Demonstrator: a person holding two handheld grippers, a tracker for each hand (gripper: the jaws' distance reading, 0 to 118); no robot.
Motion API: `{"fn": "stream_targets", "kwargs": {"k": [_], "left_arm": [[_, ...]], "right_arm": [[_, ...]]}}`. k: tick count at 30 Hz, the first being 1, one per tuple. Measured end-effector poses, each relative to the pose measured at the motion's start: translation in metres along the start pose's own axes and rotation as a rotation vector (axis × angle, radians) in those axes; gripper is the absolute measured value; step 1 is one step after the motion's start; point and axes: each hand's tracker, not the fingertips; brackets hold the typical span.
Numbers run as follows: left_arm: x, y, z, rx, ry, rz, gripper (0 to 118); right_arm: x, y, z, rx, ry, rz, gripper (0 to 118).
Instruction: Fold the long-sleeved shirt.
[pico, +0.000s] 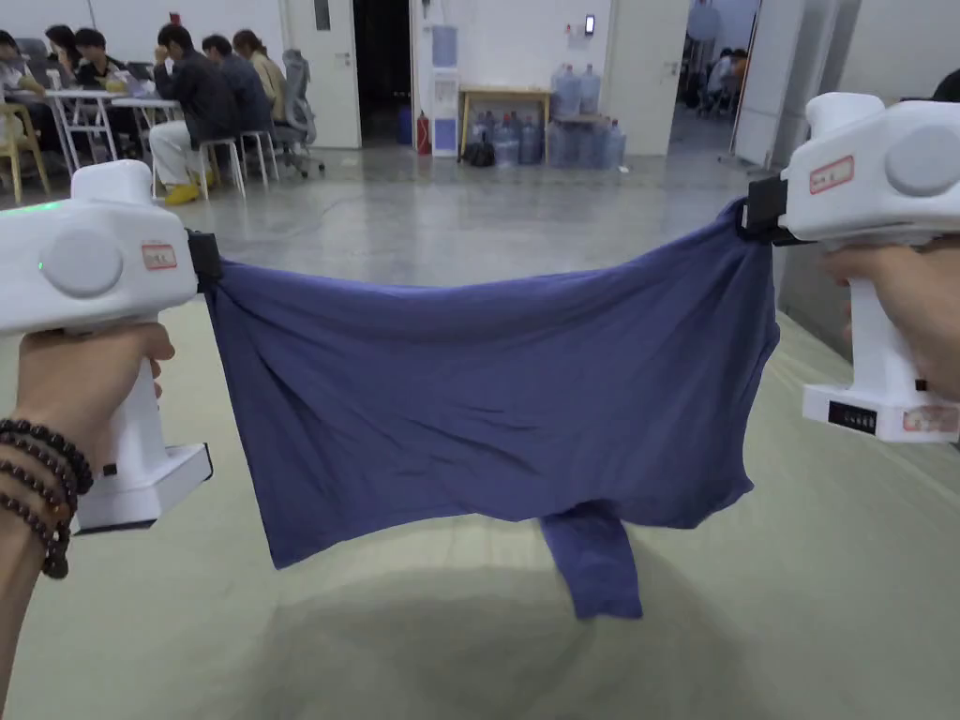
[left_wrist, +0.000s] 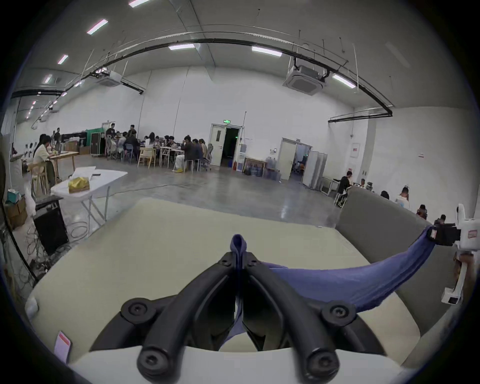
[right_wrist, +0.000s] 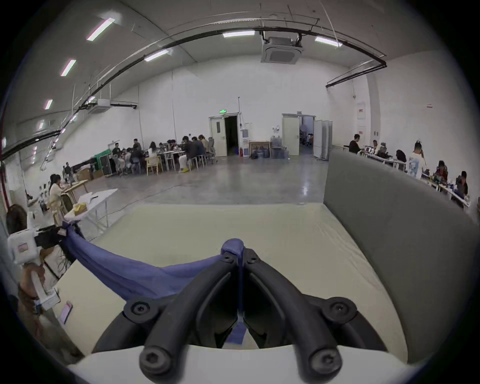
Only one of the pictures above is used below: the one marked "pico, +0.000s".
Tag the dark blue shirt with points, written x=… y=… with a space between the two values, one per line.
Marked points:
x=480 y=390

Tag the red fire extinguisher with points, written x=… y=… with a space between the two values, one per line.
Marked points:
x=424 y=135

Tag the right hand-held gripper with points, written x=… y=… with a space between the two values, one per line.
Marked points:
x=847 y=195

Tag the group of people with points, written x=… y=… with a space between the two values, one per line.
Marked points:
x=726 y=75
x=191 y=90

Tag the person's left hand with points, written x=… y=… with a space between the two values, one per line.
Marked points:
x=71 y=382

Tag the person's left forearm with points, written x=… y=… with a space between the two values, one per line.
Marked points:
x=16 y=600

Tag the white water dispenser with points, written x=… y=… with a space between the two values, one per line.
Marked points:
x=444 y=82

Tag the bed with pale green sheet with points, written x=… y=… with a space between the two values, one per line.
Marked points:
x=150 y=645

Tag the group of water bottles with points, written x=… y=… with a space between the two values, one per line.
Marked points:
x=581 y=139

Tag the person's right hand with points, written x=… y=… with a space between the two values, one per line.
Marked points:
x=926 y=307

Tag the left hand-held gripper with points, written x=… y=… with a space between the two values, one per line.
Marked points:
x=82 y=262

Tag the black bag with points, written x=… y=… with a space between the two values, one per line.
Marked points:
x=480 y=155

